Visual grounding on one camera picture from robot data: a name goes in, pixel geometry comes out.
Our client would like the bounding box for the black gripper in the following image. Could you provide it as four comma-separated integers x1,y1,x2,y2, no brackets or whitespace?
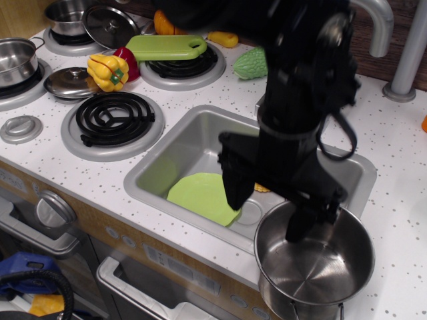
218,125,347,243

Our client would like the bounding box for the large steel pot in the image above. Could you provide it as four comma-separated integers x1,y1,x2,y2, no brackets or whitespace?
254,202,375,319

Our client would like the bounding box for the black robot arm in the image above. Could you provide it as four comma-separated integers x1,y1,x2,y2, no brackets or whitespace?
155,1,360,242

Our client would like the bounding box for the silver toy sink basin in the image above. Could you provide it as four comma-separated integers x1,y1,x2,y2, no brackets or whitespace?
123,105,378,264

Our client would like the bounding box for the steel pot lid front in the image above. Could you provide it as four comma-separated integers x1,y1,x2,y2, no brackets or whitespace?
43,67,101,100

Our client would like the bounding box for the steel pot lid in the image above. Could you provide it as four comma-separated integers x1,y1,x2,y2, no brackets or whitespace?
82,5,140,49
43,67,101,100

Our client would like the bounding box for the steel pot lid back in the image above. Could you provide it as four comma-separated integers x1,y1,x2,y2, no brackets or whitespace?
82,5,140,49

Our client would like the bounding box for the steel pot left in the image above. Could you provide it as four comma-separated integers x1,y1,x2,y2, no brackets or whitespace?
1,37,44,89

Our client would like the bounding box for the yellow toy corn cob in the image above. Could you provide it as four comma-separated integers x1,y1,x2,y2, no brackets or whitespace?
254,183,270,193

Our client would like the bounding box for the green plastic plate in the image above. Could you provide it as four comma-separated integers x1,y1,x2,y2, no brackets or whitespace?
167,173,241,227

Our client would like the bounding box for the green toy bitter gourd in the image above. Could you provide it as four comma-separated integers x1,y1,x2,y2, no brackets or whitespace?
233,47,268,80

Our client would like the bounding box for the black coil burner back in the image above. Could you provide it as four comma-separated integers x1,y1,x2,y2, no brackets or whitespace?
145,47,218,79

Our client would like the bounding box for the black coil burner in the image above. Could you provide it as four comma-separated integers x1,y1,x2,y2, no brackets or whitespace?
75,93,157,147
145,47,218,79

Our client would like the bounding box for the yellow toy squash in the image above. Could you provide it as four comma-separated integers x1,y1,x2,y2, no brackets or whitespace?
207,31,239,48

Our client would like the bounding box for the orange object at edge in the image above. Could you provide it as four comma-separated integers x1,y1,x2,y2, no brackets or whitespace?
421,116,427,132

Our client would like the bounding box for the grey metal pole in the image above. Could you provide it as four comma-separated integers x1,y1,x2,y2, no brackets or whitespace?
382,0,426,103

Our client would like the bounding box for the black coil burner front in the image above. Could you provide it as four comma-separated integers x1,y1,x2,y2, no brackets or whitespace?
75,93,157,147

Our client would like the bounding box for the red toy pepper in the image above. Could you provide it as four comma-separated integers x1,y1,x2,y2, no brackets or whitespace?
113,47,140,82

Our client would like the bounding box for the green plastic cutting board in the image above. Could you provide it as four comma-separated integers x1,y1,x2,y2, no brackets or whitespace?
125,35,207,61

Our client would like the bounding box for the yellow toy bell pepper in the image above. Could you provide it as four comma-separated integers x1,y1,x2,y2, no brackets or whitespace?
87,54,129,93

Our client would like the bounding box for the orange toy pumpkin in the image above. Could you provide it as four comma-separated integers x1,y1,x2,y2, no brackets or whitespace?
153,9,188,35

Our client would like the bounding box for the silver oven knob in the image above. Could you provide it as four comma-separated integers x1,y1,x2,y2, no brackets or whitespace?
35,190,77,229

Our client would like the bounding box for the silver toy faucet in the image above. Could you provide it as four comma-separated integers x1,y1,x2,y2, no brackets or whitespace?
350,0,394,58

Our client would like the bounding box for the yellow tape piece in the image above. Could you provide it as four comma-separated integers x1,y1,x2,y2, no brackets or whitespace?
29,294,65,317

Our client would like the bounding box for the silver dishwasher door handle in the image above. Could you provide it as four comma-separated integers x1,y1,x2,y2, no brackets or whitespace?
97,257,216,319

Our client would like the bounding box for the silver oven door handle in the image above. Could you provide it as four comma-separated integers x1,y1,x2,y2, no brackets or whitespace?
1,198,81,259

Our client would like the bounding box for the black cable loop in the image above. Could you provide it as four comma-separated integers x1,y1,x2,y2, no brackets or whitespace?
0,269,75,320

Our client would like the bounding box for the grey ring knob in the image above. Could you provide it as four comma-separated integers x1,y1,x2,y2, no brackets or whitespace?
1,115,43,145

